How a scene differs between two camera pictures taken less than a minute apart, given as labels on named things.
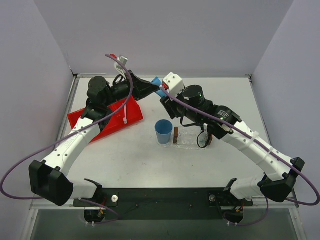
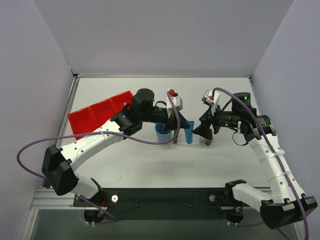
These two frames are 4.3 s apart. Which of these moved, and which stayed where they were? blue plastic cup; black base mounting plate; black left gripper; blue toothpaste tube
Moved: blue toothpaste tube; black left gripper
Stayed: black base mounting plate; blue plastic cup
